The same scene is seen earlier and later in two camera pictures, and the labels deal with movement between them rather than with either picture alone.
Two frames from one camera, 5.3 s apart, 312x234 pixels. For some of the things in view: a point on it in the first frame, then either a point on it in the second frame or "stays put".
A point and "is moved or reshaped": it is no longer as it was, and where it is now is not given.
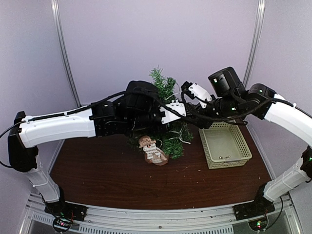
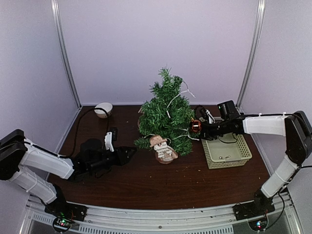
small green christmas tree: x=172 y=137 is moved or reshaped
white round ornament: x=153 y=154 → x=164 y=153
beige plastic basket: x=224 y=146 stays put
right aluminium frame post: x=260 y=18 stays put
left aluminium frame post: x=55 y=8 stays put
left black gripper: x=163 y=129 → x=122 y=159
